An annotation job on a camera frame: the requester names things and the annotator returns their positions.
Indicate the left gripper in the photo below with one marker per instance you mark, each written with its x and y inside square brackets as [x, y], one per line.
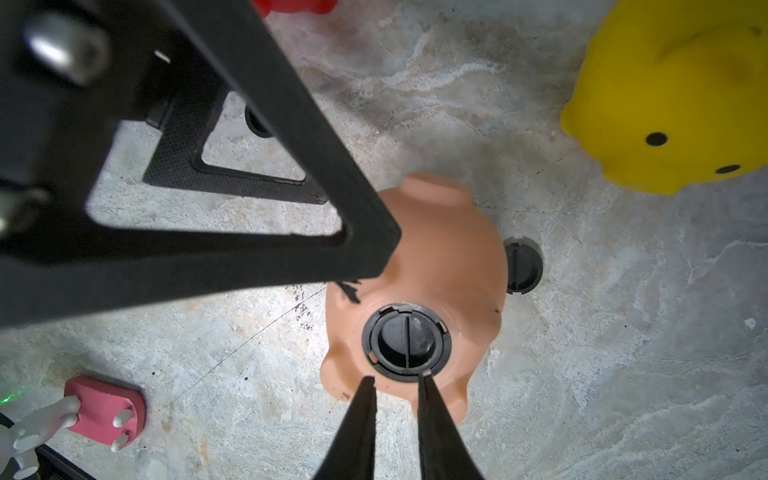
[71, 72]

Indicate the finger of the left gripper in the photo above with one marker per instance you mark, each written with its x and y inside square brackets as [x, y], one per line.
[45, 279]
[189, 119]

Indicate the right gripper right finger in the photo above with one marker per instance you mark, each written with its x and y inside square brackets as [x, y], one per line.
[442, 452]

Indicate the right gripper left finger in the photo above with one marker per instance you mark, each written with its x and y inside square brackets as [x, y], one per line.
[352, 452]

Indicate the black plug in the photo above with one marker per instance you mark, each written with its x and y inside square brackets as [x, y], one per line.
[255, 125]
[525, 265]
[402, 341]

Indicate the red piggy bank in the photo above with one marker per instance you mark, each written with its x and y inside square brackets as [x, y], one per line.
[319, 7]

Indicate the peach piggy bank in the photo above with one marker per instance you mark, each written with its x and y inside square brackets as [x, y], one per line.
[451, 260]

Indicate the yellow piggy bank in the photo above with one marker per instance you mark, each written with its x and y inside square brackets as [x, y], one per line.
[673, 93]

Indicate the white bunny on pink base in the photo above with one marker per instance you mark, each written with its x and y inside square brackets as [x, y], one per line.
[96, 410]

